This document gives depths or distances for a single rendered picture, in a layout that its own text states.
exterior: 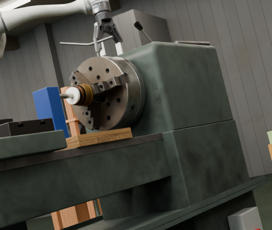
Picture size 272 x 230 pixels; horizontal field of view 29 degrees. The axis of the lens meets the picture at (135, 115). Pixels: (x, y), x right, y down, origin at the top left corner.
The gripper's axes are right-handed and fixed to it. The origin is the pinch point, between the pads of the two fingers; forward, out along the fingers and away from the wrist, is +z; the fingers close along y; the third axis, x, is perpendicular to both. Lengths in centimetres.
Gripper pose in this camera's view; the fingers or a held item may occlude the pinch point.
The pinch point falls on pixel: (111, 54)
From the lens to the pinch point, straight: 253.5
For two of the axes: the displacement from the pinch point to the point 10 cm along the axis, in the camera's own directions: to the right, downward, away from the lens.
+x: 7.8, -2.3, -5.9
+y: -5.9, 0.7, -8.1
